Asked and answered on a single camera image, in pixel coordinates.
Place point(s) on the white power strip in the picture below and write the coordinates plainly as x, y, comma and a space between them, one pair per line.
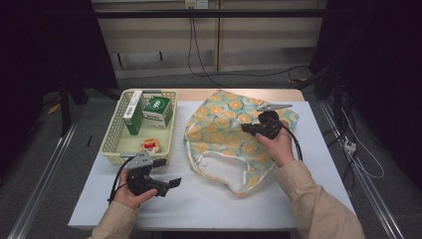
350, 146

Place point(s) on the white table cover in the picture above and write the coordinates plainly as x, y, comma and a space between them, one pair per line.
308, 149

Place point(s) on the round snack packet red label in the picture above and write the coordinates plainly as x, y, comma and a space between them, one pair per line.
150, 144

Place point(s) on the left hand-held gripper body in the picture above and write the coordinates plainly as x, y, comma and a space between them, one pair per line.
142, 179

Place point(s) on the metal floor rail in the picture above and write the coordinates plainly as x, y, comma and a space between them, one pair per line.
40, 186
375, 199

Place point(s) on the orange print cloth bag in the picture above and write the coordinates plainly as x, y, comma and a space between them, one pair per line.
219, 132

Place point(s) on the black metal stand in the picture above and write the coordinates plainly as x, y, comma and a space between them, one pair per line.
337, 99
65, 109

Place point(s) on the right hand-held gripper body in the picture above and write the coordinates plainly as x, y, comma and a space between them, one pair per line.
269, 124

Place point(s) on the black metal bar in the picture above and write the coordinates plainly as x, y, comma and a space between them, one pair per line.
232, 13

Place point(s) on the wooden table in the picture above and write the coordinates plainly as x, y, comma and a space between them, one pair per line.
195, 94

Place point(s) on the beige cabinet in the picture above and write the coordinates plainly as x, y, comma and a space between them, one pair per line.
265, 36

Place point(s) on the person's right hand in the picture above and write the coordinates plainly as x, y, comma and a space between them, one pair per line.
277, 147

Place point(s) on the person's left hand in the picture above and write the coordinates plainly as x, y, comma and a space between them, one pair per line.
131, 195

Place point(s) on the square green box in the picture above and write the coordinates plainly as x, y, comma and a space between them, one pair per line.
158, 108

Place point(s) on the white wall socket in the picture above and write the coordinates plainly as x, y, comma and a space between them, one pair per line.
196, 4

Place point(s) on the tall green white box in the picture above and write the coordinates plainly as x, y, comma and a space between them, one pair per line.
134, 114

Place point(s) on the pale green plastic basket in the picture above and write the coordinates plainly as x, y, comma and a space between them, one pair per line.
112, 142

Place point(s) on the dark curtain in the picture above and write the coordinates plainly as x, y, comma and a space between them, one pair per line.
381, 49
40, 49

